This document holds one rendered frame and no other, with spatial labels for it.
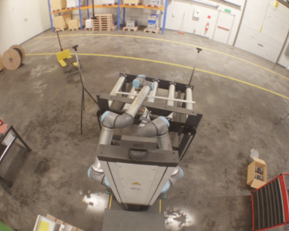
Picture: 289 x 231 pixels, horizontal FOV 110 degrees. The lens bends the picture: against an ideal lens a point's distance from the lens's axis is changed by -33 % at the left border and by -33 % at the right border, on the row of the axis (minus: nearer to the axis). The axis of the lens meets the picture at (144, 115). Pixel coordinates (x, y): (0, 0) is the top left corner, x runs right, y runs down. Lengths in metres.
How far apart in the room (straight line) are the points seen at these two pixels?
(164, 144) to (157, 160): 0.68
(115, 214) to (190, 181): 1.51
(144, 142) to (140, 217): 1.04
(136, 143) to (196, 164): 2.29
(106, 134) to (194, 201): 1.79
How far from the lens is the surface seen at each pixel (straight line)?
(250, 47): 11.89
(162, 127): 1.20
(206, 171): 2.79
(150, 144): 0.55
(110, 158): 0.62
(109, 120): 1.27
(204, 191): 2.65
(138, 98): 1.43
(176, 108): 1.75
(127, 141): 0.55
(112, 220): 1.50
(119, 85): 2.49
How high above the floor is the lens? 2.32
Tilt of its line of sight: 46 degrees down
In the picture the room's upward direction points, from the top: 5 degrees clockwise
